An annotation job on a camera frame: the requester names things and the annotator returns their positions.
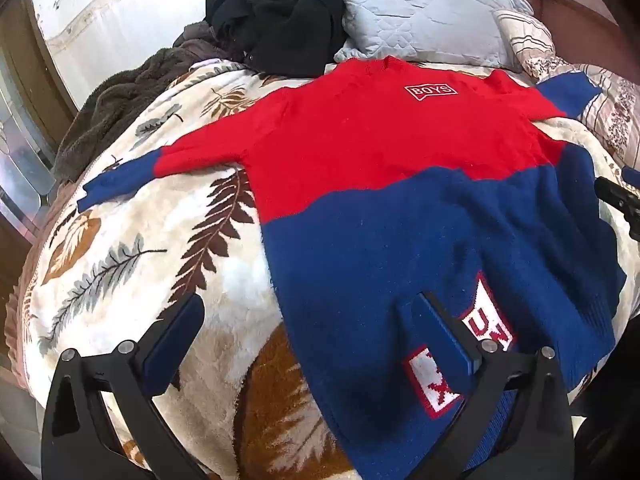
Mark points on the beige patterned pillow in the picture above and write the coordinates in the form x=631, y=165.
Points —
x=607, y=104

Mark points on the dark brown fleece blanket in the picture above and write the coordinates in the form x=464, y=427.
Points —
x=114, y=105

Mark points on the brown upholstered headboard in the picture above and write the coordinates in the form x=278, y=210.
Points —
x=585, y=31

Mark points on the leaf-pattern fleece blanket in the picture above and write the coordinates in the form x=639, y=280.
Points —
x=239, y=403

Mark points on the grey quilted pillow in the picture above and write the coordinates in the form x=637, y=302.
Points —
x=462, y=32

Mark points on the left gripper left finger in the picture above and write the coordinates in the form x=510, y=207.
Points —
x=78, y=438

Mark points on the red and blue knit sweater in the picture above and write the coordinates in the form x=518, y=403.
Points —
x=382, y=180

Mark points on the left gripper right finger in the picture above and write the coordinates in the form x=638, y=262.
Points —
x=515, y=420

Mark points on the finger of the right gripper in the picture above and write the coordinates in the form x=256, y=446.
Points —
x=622, y=200

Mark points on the black garment pile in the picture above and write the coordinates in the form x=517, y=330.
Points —
x=291, y=38

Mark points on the wooden framed window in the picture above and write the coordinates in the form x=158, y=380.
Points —
x=36, y=111

